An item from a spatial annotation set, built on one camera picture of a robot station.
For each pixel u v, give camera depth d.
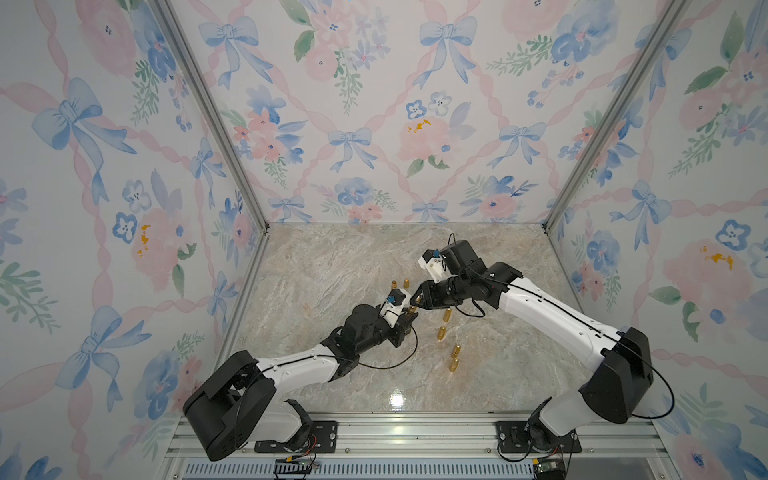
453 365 0.82
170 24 0.70
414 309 0.77
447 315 0.93
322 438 0.74
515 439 0.73
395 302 0.69
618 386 0.41
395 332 0.71
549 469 0.73
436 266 0.73
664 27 0.71
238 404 0.43
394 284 0.98
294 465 0.73
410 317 0.79
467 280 0.61
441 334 0.89
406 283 1.00
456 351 0.84
